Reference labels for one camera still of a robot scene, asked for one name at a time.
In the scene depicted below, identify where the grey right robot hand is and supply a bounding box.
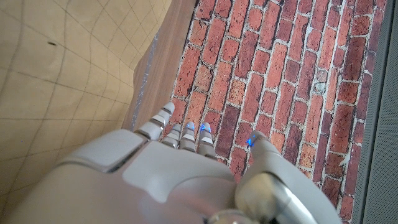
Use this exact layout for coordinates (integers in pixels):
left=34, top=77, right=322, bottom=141
left=0, top=102, right=343, bottom=224

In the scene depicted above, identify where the printed brick backdrop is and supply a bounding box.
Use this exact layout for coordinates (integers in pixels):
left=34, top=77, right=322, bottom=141
left=169, top=0, right=388, bottom=222

